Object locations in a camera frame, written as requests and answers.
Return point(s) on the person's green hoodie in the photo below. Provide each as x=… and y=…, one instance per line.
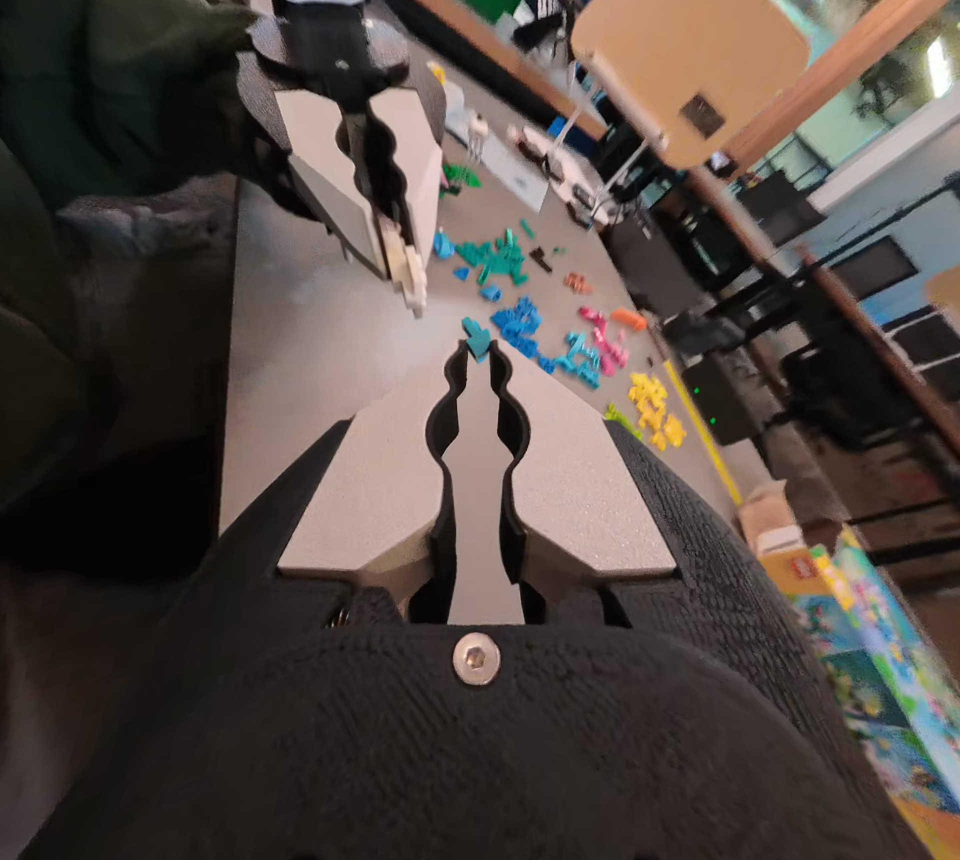
x=30, y=350

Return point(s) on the green lego plant pieces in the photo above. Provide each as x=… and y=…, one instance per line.
x=459, y=177

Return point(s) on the black lego piece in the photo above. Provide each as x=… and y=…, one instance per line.
x=540, y=258

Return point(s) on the white instruction booklet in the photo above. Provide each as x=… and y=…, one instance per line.
x=517, y=174

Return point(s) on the orange lego brick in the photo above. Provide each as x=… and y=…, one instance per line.
x=628, y=318

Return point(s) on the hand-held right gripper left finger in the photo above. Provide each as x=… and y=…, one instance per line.
x=367, y=485

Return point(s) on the white lego piece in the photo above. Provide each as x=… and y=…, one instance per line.
x=411, y=275

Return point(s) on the pile of teal lego pieces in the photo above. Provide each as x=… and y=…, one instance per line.
x=495, y=256

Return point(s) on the pile of blue lego pieces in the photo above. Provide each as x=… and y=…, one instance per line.
x=517, y=327

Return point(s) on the person's grey pants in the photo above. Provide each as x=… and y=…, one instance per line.
x=150, y=320

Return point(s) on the black electronic box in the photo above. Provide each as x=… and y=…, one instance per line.
x=720, y=399

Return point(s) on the brown lego piece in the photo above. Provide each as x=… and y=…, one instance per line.
x=577, y=282

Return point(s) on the tan wooden chair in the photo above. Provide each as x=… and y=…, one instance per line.
x=690, y=35

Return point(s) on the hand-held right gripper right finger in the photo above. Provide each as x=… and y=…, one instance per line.
x=577, y=492

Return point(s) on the colourful lego box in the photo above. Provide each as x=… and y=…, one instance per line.
x=885, y=687

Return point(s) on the small blue lego brick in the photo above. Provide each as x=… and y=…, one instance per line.
x=443, y=245

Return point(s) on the pile of pink lego pieces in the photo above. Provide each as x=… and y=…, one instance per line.
x=606, y=346

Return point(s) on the blue lego piece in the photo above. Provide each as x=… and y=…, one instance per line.
x=476, y=339

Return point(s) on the small cardboard box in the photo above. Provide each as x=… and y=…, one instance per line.
x=772, y=515

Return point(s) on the black office chair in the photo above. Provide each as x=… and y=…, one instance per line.
x=840, y=380

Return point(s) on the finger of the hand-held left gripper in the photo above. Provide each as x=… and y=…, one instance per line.
x=315, y=140
x=416, y=155

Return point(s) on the yellow tape strip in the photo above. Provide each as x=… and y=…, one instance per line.
x=701, y=432

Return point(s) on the pile of yellow lego pieces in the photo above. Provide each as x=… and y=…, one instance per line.
x=654, y=410

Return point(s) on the long wooden rail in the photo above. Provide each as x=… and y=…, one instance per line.
x=480, y=27

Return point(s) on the lime green lego pieces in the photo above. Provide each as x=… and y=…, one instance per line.
x=622, y=421

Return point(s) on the pile of cyan lego pieces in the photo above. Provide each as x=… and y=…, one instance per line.
x=579, y=361

